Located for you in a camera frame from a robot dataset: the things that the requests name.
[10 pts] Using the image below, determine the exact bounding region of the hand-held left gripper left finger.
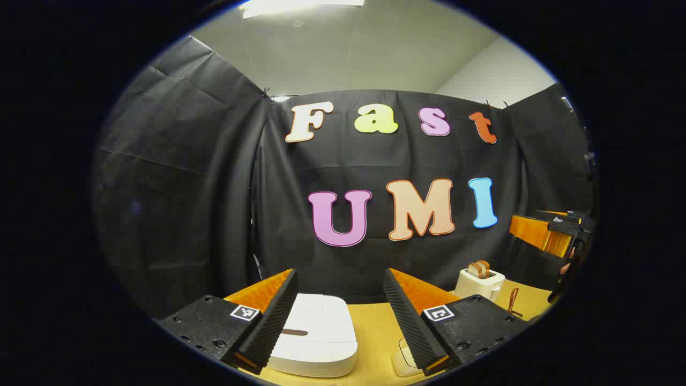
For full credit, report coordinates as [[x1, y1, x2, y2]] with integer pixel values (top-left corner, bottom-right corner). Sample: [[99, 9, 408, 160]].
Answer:
[[160, 268, 299, 375]]

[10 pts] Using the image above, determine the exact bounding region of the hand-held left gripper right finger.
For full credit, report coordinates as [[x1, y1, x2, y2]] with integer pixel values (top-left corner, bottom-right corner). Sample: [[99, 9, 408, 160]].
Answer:
[[384, 268, 528, 376]]

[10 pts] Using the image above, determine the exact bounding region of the white rice cooker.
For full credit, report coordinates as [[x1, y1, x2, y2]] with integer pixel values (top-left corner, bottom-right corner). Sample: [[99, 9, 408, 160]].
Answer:
[[267, 293, 359, 378]]

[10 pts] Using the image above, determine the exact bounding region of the clear plastic rice container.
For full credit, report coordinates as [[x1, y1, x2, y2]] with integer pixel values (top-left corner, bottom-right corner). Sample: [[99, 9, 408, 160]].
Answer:
[[391, 337, 425, 377]]

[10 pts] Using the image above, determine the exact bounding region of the white toaster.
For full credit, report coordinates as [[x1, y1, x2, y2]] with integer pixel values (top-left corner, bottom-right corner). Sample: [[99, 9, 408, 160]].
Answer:
[[454, 268, 505, 302]]

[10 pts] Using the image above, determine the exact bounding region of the black backdrop cloth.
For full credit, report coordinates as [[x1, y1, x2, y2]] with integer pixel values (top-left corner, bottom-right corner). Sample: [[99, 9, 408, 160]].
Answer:
[[91, 35, 595, 322]]

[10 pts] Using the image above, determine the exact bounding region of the ceiling light panel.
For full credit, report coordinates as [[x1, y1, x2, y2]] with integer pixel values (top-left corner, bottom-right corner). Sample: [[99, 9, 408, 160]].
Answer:
[[241, 0, 365, 20]]

